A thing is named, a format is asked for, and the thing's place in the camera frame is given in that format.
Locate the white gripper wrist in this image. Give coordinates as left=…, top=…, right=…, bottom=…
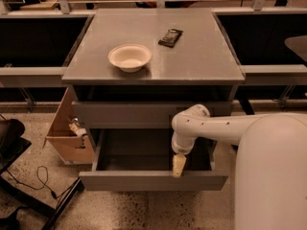
left=172, top=134, right=196, bottom=177

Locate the grey drawer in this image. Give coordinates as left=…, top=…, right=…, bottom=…
left=80, top=129, right=228, bottom=192
left=71, top=101, right=232, bottom=129

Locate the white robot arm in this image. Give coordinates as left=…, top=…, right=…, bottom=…
left=172, top=104, right=307, bottom=230

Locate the grey top drawer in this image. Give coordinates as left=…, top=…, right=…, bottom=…
left=71, top=101, right=232, bottom=129

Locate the grey drawer cabinet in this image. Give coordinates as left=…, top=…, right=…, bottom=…
left=61, top=7, right=247, bottom=136

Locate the cardboard box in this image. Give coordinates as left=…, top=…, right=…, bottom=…
left=46, top=90, right=94, bottom=165

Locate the white item in box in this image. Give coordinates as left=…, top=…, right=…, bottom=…
left=69, top=118, right=86, bottom=137

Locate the white paper bowl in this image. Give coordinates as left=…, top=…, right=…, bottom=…
left=108, top=44, right=152, bottom=73

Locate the black snack packet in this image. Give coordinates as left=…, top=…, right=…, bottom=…
left=158, top=29, right=183, bottom=48

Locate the black stand leg left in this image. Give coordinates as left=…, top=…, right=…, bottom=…
left=0, top=177, right=84, bottom=230

